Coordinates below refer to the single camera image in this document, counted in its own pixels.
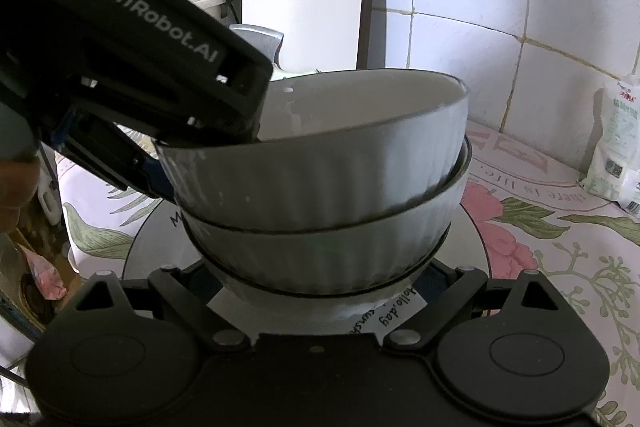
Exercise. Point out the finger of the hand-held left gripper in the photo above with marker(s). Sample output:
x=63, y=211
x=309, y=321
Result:
x=152, y=174

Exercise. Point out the floral tablecloth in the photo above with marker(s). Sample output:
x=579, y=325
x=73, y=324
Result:
x=550, y=257

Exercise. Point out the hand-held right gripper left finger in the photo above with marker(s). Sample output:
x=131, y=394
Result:
x=190, y=307

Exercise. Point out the person's left hand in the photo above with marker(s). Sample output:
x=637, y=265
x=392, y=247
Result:
x=15, y=192

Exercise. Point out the pink plastic bag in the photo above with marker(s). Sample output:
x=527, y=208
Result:
x=47, y=274

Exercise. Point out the white seasoning bag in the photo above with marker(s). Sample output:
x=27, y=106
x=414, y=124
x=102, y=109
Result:
x=615, y=147

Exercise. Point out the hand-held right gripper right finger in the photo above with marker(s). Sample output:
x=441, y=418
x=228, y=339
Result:
x=432, y=283

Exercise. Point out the large white deep plate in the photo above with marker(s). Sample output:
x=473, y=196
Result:
x=465, y=247

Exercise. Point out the small white bowl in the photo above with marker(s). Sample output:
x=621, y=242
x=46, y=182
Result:
x=320, y=299
x=320, y=252
x=325, y=167

